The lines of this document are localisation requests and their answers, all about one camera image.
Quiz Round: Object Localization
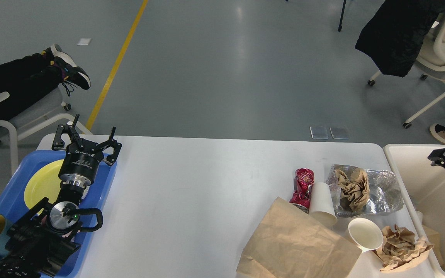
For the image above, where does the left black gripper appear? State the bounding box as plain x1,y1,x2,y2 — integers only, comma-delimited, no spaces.
51,114,122,189

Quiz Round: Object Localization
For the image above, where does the yellow plastic plate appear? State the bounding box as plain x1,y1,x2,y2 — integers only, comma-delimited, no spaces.
24,159,64,209

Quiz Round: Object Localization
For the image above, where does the clear bag with brown paper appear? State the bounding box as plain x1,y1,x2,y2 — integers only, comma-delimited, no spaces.
326,164,404,218

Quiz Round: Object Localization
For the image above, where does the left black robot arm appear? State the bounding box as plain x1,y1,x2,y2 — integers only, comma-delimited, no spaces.
0,115,122,278

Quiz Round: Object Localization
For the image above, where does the white plastic bin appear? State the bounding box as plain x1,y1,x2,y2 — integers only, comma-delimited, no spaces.
384,144,445,277

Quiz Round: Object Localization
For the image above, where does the pale green plate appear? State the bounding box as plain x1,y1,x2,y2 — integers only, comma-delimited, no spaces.
80,183,91,202

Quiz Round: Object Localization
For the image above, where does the grey office chair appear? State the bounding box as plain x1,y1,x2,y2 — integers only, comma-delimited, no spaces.
0,88,75,174

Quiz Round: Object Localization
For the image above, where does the person in black clothes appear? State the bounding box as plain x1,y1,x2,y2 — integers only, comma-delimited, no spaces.
0,44,91,121

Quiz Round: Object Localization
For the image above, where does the crumpled brown paper ball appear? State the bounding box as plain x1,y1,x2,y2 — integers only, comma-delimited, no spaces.
373,225,435,273

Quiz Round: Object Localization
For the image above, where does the right floor plate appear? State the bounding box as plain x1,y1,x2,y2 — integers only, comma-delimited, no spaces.
329,125,350,140

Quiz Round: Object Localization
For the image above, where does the floor plate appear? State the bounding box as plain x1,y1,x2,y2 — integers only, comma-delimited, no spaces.
329,125,350,140
309,125,329,140

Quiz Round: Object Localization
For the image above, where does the white paper cup upright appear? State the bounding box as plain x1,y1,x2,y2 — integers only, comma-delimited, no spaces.
345,218,384,253

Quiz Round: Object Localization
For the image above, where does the left floor plate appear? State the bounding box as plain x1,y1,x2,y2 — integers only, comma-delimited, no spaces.
309,125,329,140

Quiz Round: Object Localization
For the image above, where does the black jacket on chair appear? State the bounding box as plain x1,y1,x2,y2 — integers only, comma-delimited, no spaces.
355,0,445,77

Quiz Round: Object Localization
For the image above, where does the white paper cup lying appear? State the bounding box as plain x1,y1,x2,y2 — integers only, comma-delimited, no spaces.
309,182,337,228

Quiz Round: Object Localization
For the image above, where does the red crumpled snack wrapper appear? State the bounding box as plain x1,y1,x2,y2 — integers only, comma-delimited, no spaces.
289,168,315,214

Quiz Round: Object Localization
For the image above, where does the black stand leg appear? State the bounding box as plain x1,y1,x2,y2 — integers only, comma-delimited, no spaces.
337,0,347,32

